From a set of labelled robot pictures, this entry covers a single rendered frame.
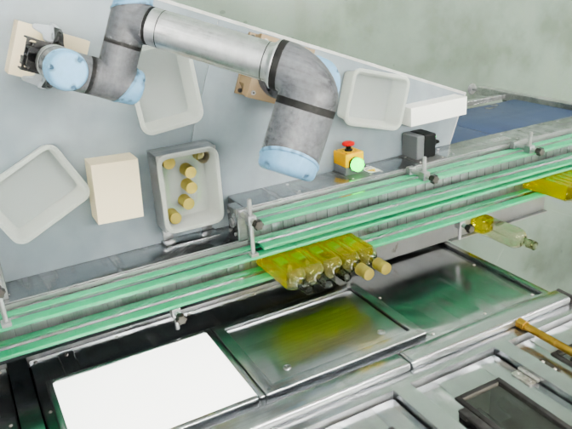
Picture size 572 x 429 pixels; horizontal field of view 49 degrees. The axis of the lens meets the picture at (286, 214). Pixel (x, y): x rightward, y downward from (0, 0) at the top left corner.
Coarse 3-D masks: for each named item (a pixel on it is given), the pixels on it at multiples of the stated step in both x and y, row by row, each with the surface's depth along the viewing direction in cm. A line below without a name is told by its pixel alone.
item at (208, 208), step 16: (160, 160) 164; (176, 160) 174; (192, 160) 176; (208, 160) 175; (160, 176) 165; (176, 176) 175; (208, 176) 178; (160, 192) 167; (176, 192) 177; (208, 192) 181; (176, 208) 178; (192, 208) 180; (208, 208) 183; (176, 224) 175; (192, 224) 175; (208, 224) 176
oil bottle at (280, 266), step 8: (272, 256) 175; (280, 256) 175; (288, 256) 175; (264, 264) 178; (272, 264) 173; (280, 264) 171; (288, 264) 170; (296, 264) 170; (272, 272) 174; (280, 272) 169; (288, 272) 166; (296, 272) 166; (304, 272) 167; (280, 280) 171; (288, 280) 166; (296, 280) 165; (288, 288) 168; (296, 288) 167
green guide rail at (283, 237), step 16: (544, 160) 229; (560, 160) 229; (480, 176) 217; (496, 176) 217; (512, 176) 215; (432, 192) 205; (448, 192) 204; (464, 192) 204; (368, 208) 196; (384, 208) 196; (400, 208) 194; (304, 224) 186; (320, 224) 187; (336, 224) 185; (352, 224) 186; (256, 240) 178; (272, 240) 177; (288, 240) 176
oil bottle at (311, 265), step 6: (288, 252) 178; (294, 252) 178; (300, 252) 177; (306, 252) 177; (294, 258) 174; (300, 258) 174; (306, 258) 174; (312, 258) 173; (300, 264) 171; (306, 264) 170; (312, 264) 170; (318, 264) 170; (306, 270) 168; (312, 270) 168; (318, 270) 169; (306, 276) 169; (312, 276) 168; (312, 282) 169
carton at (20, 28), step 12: (24, 24) 140; (12, 36) 144; (36, 36) 142; (72, 36) 150; (12, 48) 141; (24, 48) 142; (72, 48) 147; (84, 48) 148; (12, 60) 141; (12, 72) 142; (24, 72) 143
